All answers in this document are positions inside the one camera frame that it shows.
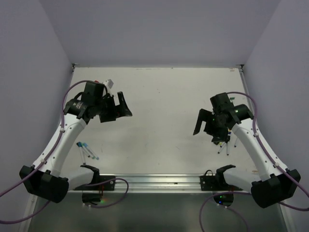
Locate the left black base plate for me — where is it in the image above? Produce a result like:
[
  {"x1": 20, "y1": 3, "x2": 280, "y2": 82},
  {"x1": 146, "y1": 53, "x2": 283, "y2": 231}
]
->
[{"x1": 72, "y1": 175, "x2": 116, "y2": 191}]

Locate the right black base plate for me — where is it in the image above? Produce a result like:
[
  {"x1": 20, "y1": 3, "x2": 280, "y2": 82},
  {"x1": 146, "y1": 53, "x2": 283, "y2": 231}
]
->
[{"x1": 199, "y1": 170, "x2": 242, "y2": 191}]

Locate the light blue capped pen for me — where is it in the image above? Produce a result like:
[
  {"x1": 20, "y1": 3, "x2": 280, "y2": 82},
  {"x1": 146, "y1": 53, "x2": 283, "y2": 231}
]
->
[{"x1": 83, "y1": 143, "x2": 99, "y2": 160}]

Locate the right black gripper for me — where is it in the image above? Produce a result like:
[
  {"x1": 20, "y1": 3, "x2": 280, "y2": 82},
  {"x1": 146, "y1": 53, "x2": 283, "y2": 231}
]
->
[{"x1": 194, "y1": 107, "x2": 228, "y2": 141}]

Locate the purple cable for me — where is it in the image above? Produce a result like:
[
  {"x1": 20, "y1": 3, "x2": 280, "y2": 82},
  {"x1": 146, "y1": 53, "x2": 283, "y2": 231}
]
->
[
  {"x1": 198, "y1": 91, "x2": 309, "y2": 232},
  {"x1": 0, "y1": 80, "x2": 129, "y2": 224}
]

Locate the yellow marker pen body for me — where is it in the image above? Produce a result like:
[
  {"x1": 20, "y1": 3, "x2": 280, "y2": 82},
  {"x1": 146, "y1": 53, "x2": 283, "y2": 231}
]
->
[{"x1": 217, "y1": 142, "x2": 225, "y2": 154}]

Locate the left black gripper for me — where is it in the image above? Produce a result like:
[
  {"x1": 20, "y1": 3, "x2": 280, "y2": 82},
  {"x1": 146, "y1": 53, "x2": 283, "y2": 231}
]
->
[{"x1": 95, "y1": 91, "x2": 132, "y2": 122}]

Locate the teal capped pen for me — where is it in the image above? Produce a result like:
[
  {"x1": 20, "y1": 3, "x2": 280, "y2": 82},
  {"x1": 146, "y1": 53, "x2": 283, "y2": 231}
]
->
[{"x1": 81, "y1": 143, "x2": 95, "y2": 160}]

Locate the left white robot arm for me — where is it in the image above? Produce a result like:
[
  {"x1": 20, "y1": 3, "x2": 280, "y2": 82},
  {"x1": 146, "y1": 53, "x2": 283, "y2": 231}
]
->
[{"x1": 19, "y1": 79, "x2": 132, "y2": 203}]

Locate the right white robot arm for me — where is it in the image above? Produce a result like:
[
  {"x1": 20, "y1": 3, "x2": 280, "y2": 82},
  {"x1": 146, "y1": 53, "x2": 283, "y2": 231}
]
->
[{"x1": 193, "y1": 93, "x2": 301, "y2": 208}]

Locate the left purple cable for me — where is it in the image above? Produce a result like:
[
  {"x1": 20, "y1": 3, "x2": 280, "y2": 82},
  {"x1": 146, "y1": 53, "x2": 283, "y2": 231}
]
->
[{"x1": 0, "y1": 80, "x2": 129, "y2": 224}]

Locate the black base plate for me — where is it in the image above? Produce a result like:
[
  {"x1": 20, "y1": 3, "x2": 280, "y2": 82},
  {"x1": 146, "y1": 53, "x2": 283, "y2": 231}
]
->
[
  {"x1": 72, "y1": 175, "x2": 116, "y2": 191},
  {"x1": 199, "y1": 170, "x2": 242, "y2": 191}
]

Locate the black capped pen right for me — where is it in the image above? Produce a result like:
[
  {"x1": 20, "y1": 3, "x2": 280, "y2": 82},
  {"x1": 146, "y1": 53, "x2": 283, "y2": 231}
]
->
[{"x1": 225, "y1": 137, "x2": 230, "y2": 156}]

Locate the aluminium mounting rail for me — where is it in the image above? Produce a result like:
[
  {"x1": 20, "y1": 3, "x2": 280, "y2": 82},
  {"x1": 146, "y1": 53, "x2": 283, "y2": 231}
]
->
[{"x1": 67, "y1": 174, "x2": 252, "y2": 193}]

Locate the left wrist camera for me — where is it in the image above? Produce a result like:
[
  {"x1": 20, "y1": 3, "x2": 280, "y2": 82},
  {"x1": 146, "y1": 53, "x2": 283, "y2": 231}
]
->
[{"x1": 103, "y1": 79, "x2": 113, "y2": 91}]

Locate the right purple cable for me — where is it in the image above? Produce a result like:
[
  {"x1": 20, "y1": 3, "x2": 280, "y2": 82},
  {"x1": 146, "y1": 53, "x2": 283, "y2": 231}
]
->
[{"x1": 198, "y1": 91, "x2": 309, "y2": 232}]

